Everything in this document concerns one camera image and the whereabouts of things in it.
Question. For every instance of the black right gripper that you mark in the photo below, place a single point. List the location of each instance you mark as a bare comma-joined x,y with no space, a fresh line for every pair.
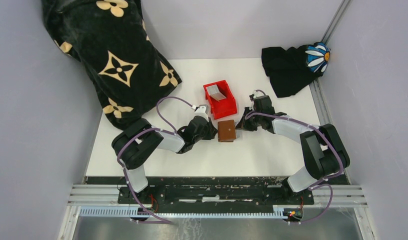
243,124

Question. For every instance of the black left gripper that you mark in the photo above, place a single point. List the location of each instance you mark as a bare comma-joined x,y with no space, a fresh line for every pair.
212,132

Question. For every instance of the red plastic bin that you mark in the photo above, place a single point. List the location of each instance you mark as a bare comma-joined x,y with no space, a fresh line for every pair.
223,108

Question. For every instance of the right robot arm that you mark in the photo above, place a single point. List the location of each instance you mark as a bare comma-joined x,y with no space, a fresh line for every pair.
324,153

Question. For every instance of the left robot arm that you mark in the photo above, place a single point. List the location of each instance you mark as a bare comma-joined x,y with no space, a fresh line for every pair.
137,143

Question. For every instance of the black cloth with daisy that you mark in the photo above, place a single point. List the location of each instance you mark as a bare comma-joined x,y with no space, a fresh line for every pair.
290,70

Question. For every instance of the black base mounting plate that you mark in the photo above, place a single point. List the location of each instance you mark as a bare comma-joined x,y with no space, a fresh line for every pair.
213,195

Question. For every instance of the black blanket with beige flowers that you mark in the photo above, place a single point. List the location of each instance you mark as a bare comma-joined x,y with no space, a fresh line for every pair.
109,39

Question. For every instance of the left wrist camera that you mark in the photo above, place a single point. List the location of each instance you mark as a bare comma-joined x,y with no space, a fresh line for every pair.
201,111

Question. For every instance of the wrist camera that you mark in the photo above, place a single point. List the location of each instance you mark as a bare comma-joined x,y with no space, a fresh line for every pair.
256,95
201,111

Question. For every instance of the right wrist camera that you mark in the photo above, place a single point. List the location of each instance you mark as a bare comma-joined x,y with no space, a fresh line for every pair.
256,95

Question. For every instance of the aluminium rail frame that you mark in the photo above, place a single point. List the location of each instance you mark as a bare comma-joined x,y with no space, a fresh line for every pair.
346,211

